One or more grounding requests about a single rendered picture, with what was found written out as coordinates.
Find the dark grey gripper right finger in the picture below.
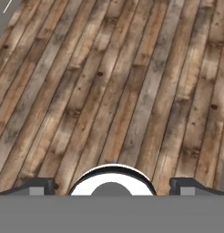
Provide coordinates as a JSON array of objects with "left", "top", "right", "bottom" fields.
[{"left": 169, "top": 177, "right": 224, "bottom": 197}]

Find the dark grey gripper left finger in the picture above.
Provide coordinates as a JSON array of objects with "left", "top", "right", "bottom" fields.
[{"left": 0, "top": 177, "right": 56, "bottom": 197}]

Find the white and black round disc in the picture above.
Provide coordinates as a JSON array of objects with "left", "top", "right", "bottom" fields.
[{"left": 67, "top": 163, "right": 158, "bottom": 197}]

